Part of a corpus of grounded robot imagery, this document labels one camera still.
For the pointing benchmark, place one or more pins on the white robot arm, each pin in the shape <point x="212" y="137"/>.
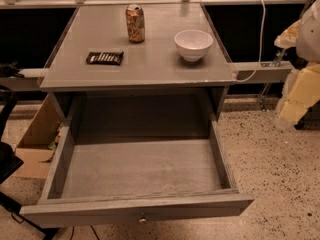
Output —
<point x="304" y="35"/>

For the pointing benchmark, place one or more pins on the grey wooden cabinet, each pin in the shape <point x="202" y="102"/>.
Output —
<point x="153" y="95"/>

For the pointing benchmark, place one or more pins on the orange soda can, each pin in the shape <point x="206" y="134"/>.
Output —
<point x="135" y="23"/>

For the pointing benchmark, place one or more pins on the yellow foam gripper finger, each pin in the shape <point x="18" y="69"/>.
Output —
<point x="287" y="39"/>
<point x="300" y="92"/>

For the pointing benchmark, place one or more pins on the silver drawer knob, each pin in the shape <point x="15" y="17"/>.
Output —
<point x="143" y="220"/>

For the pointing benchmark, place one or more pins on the cardboard box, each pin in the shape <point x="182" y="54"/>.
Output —
<point x="33" y="148"/>

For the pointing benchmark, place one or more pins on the white ceramic bowl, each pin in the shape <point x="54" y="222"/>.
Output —
<point x="192" y="45"/>

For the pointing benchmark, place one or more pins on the open grey top drawer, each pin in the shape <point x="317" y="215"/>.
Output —
<point x="107" y="183"/>

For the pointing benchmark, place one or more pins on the dark snack bar wrapper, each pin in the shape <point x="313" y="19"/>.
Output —
<point x="104" y="58"/>

